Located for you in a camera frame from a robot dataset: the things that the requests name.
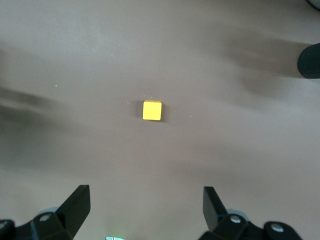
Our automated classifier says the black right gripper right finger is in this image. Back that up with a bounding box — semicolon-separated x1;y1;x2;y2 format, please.
198;186;250;240

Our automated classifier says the black cable loop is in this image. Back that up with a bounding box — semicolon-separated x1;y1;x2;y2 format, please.
305;0;320;12

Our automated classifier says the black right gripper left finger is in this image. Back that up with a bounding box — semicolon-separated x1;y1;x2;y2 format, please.
29;184;91;240

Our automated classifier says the brown table cover sheet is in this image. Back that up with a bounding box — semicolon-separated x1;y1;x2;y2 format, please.
0;0;320;240

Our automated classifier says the yellow cube block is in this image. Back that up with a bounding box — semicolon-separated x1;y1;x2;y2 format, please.
142;99;163;123

